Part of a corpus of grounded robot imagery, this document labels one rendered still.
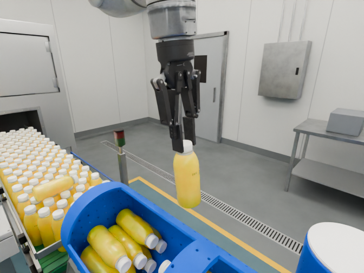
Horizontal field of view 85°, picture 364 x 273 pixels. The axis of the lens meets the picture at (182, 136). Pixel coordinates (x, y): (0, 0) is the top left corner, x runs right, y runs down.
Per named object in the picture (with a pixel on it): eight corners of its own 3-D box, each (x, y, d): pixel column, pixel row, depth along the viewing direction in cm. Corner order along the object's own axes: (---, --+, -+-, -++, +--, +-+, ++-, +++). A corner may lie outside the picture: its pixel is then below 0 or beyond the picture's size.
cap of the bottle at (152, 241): (150, 233, 64) (154, 236, 63) (157, 234, 67) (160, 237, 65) (143, 245, 63) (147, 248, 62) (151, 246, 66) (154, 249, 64)
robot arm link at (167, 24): (206, 2, 37) (207, 38, 39) (170, 11, 42) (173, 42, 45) (171, -3, 31) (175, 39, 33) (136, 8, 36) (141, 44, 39)
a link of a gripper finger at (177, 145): (181, 123, 43) (179, 124, 43) (183, 152, 46) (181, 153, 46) (171, 121, 45) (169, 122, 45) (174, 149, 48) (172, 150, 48)
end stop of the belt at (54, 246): (39, 259, 74) (37, 253, 73) (38, 258, 74) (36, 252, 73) (130, 206, 102) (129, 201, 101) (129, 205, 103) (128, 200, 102)
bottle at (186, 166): (173, 200, 56) (166, 149, 49) (190, 189, 59) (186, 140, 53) (187, 213, 51) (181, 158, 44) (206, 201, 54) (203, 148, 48)
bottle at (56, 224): (78, 240, 88) (71, 210, 83) (67, 253, 82) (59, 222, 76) (65, 238, 89) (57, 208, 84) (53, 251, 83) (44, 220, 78)
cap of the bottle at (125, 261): (117, 272, 57) (120, 277, 56) (115, 262, 56) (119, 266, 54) (128, 263, 60) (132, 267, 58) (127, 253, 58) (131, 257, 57)
